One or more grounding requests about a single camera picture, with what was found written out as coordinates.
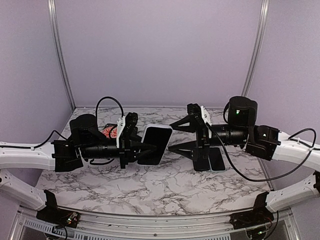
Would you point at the left aluminium frame post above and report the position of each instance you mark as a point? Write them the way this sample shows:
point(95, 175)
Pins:
point(59, 52)

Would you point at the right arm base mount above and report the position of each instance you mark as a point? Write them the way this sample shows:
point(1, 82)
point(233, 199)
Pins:
point(259, 214)

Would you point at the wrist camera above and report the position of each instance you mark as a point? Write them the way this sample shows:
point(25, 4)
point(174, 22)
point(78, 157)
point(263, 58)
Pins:
point(199, 117)
point(125, 128)

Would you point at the grey phone case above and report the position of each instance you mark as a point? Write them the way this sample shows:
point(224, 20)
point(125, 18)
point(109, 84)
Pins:
point(160, 126)

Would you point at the aluminium frame post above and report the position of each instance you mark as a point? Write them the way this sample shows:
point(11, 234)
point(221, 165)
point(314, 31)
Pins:
point(59, 52)
point(258, 42)

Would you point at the black square floral plate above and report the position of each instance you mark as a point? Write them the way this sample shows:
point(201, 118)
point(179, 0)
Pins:
point(110, 125)

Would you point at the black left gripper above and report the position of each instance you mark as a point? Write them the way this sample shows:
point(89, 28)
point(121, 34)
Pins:
point(131, 153)

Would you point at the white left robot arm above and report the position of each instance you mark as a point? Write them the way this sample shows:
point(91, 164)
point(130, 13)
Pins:
point(28, 157)

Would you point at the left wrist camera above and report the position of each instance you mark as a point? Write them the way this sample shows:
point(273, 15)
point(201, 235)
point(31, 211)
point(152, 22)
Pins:
point(125, 128)

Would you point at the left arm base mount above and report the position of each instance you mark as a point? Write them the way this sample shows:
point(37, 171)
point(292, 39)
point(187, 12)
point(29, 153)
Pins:
point(51, 213)

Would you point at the front aluminium rail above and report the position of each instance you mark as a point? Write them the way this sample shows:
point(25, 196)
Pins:
point(109, 226)

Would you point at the right aluminium frame post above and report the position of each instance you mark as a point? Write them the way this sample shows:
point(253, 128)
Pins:
point(258, 42)

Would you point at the black phone light-blue edge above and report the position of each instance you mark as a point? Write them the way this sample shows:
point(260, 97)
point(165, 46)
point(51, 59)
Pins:
point(216, 159)

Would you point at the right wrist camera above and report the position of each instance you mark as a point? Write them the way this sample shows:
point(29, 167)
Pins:
point(199, 117)

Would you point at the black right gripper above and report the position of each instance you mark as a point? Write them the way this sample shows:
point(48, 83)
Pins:
point(196, 146)

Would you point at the red white patterned bowl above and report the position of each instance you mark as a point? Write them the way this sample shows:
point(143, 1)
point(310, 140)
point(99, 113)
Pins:
point(110, 131)

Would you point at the light blue phone case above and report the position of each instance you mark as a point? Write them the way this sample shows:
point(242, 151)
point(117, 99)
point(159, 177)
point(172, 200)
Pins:
point(218, 171)

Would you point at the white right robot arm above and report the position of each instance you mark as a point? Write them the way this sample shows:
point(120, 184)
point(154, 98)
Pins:
point(293, 150)

